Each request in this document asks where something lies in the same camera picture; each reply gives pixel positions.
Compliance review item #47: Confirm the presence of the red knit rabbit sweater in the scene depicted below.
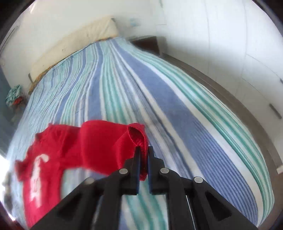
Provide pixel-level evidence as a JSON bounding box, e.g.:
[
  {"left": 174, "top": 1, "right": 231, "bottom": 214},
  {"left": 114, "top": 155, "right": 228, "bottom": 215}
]
[{"left": 14, "top": 120, "right": 148, "bottom": 227}]

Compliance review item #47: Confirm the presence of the pile of colourful clothes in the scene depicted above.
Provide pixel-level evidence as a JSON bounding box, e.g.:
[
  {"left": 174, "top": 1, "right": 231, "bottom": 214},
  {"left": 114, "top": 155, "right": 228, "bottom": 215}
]
[{"left": 5, "top": 85, "right": 24, "bottom": 107}]

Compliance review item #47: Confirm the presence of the striped blue green bedspread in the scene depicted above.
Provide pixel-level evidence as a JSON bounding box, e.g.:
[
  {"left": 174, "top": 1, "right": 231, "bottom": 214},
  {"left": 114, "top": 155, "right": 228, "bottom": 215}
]
[{"left": 7, "top": 37, "right": 274, "bottom": 226}]

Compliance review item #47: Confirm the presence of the cream long pillow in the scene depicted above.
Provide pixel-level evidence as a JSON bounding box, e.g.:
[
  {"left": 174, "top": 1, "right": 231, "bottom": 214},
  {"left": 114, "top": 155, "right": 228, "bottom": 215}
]
[{"left": 29, "top": 16, "right": 119, "bottom": 81}]

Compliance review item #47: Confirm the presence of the dark wooden nightstand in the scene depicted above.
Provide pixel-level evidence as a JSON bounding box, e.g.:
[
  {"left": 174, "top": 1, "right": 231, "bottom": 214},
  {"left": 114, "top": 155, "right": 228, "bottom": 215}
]
[{"left": 129, "top": 35, "right": 161, "bottom": 56}]

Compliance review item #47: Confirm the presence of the white wardrobe with handles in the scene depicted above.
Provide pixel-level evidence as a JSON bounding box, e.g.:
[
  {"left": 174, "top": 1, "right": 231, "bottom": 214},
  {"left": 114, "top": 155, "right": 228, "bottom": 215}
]
[{"left": 154, "top": 0, "right": 283, "bottom": 155}]

